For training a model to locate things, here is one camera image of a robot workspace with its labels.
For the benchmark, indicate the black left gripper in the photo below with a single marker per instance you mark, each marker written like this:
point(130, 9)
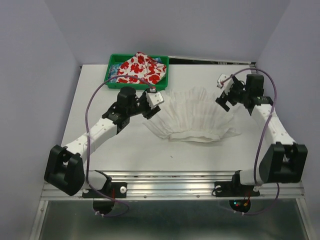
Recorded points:
point(149, 112)

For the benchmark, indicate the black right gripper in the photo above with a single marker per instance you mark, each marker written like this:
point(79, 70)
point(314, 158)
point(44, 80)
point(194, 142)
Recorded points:
point(222, 100)

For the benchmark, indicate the white pleated skirt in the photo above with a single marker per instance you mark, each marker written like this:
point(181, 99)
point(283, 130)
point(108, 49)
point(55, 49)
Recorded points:
point(192, 116)

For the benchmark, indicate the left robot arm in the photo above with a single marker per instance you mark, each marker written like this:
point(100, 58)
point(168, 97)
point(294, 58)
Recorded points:
point(68, 166)

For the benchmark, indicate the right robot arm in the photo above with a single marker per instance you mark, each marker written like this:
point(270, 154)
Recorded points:
point(284, 160)

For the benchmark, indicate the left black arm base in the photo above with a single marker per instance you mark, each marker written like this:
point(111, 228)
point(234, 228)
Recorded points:
point(101, 185)

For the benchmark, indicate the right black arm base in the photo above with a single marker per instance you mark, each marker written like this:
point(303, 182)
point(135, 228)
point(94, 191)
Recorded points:
point(240, 195)

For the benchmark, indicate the green plastic bin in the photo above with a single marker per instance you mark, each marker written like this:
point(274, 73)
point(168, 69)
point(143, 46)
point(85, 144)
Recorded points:
point(121, 58)

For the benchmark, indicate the red floral white skirt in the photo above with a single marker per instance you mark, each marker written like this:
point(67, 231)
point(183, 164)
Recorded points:
point(141, 68)

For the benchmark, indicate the blue patterned skirt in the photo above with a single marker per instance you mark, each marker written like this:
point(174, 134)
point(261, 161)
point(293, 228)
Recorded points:
point(113, 70)

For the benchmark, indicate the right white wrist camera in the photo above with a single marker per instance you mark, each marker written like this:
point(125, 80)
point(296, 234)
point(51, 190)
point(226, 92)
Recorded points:
point(224, 81)

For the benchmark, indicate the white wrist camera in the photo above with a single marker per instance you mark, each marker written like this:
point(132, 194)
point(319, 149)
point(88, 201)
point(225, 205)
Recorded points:
point(224, 81)
point(154, 99)

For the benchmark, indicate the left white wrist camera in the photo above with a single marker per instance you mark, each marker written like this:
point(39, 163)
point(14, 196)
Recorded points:
point(154, 99)

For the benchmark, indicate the aluminium mounting rail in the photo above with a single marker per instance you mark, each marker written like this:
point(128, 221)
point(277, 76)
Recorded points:
point(176, 185)

